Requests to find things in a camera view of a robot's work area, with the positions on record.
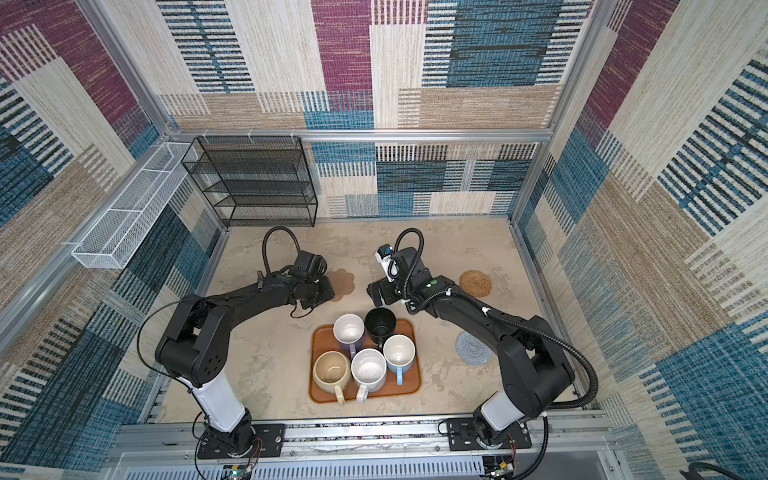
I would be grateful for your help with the paw shaped cork coaster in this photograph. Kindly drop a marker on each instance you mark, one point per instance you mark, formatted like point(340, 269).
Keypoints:
point(342, 283)

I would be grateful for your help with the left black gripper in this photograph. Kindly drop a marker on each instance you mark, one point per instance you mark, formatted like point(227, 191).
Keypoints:
point(328, 293)

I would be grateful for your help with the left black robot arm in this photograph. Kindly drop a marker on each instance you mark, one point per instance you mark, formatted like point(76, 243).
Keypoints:
point(195, 344)

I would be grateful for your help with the woven rattan round coaster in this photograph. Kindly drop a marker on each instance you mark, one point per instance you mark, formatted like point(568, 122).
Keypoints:
point(476, 283)

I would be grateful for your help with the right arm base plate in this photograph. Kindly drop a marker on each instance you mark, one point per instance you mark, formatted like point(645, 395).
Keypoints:
point(462, 436)

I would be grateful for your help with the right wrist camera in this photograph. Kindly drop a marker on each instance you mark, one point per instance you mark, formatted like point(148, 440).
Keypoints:
point(384, 256)

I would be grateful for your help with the black wire shelf rack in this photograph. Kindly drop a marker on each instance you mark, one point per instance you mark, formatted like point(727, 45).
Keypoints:
point(254, 181)

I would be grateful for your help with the white wire mesh basket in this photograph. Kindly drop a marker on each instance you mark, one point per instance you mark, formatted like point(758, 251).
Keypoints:
point(116, 236)

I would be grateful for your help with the blue grey braided coaster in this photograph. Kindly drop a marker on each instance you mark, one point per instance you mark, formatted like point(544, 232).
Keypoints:
point(471, 350)

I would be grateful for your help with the orange brown serving tray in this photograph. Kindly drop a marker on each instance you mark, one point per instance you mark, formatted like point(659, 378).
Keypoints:
point(323, 341)

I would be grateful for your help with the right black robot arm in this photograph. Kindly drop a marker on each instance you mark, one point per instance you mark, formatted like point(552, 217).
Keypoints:
point(539, 371)

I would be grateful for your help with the beige cream mug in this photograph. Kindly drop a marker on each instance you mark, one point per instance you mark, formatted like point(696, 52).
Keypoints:
point(332, 373)

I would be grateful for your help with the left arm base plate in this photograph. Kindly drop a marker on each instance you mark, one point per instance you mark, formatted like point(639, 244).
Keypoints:
point(267, 440)

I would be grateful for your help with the black mug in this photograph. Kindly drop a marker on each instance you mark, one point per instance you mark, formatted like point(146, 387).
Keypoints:
point(380, 324)

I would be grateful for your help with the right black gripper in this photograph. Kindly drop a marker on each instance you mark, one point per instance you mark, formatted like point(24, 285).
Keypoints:
point(384, 285)

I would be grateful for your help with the light blue mug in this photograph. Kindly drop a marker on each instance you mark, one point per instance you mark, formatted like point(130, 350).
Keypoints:
point(399, 352)

